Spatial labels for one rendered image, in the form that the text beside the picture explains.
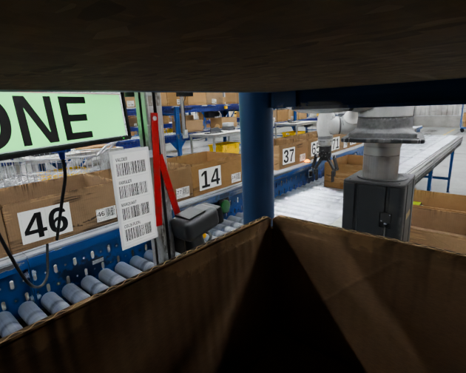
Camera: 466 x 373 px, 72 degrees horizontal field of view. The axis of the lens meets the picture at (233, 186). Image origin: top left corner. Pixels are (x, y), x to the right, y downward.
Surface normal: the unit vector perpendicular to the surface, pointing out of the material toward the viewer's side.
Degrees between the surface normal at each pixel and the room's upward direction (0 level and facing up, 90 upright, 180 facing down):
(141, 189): 90
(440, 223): 89
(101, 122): 86
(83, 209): 91
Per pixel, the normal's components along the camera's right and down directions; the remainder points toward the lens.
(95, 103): 0.93, -0.02
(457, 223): -0.63, 0.20
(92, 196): 0.76, 0.13
